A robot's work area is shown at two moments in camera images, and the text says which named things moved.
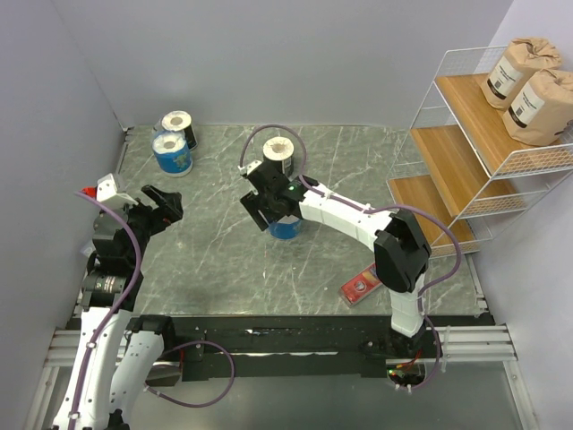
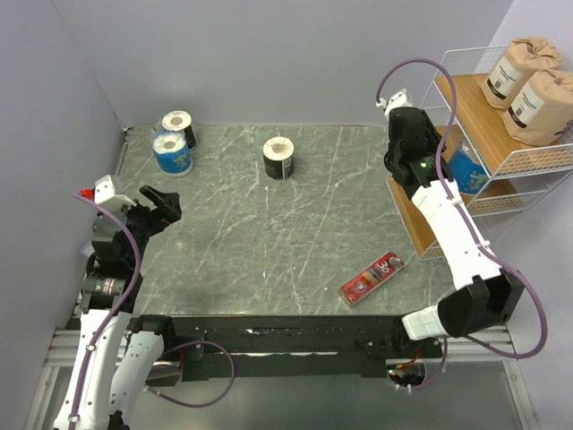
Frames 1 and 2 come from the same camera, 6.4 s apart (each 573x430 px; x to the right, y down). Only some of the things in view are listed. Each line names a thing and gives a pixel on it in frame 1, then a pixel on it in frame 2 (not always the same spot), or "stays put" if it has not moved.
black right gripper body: [266, 202] -> [434, 143]
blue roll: [286, 227] -> [469, 176]
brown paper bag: [542, 108] stays put
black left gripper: [169, 212] stays put
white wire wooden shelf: [460, 162] stays put
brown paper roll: [523, 60] stays put
